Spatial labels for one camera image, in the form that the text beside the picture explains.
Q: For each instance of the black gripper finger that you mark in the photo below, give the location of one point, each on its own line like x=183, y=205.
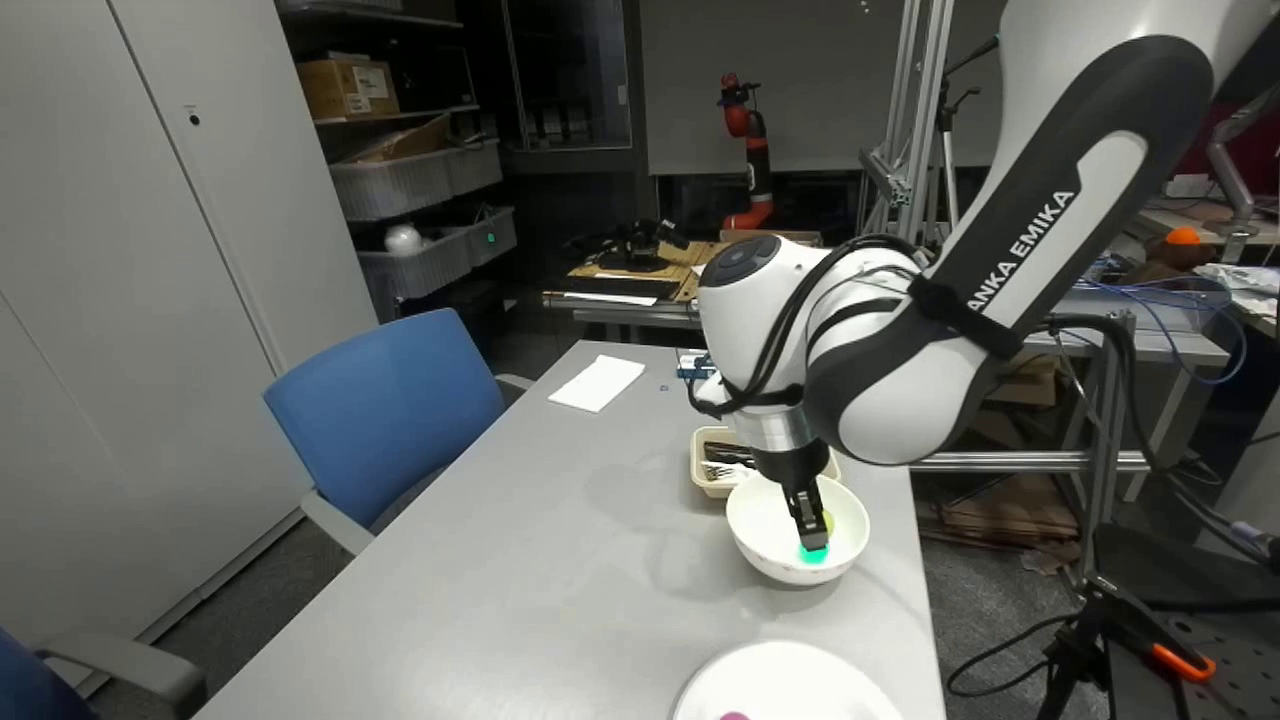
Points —
x=805, y=515

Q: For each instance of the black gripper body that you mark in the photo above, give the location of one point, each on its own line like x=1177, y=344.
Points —
x=797, y=464

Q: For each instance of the green ball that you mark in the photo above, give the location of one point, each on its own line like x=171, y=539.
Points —
x=815, y=546

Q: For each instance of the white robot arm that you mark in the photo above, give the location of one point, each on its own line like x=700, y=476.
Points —
x=880, y=354

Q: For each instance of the white foam plate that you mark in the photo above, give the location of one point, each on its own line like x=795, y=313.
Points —
x=781, y=682

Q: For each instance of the beige cutlery tray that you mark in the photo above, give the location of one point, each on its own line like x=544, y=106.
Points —
x=722, y=462

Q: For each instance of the white paper sheet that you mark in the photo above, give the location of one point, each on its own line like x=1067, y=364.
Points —
x=598, y=384

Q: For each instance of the cluttered back table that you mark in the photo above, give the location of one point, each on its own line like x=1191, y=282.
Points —
x=625, y=290

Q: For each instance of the black tripod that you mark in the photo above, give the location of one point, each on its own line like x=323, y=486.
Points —
x=1076, y=649

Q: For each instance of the red fire extinguisher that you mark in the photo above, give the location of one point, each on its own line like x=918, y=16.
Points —
x=744, y=122

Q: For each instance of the orange black clamp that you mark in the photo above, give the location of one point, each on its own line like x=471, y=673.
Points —
x=1140, y=635

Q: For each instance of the grey storage bins shelf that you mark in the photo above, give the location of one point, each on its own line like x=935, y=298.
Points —
x=411, y=146

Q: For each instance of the grey metal cabinet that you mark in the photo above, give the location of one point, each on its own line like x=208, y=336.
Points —
x=171, y=246

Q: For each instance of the blue chair at corner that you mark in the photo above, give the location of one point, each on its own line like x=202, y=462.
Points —
x=34, y=686

